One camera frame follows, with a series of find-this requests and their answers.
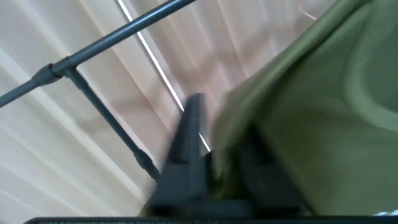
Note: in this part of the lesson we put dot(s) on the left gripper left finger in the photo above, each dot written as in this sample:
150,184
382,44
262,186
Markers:
183,180

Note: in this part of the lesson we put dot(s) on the green long-sleeved shirt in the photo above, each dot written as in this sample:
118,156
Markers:
326,109

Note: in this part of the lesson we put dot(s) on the pink clothes hanger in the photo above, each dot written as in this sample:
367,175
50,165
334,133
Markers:
308,13

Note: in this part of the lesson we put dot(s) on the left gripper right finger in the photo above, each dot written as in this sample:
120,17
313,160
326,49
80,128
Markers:
267,180

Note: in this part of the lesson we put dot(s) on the black clothes rack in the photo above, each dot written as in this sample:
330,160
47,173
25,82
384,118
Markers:
102,42

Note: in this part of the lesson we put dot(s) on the beige curtain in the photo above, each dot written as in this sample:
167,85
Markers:
62,140

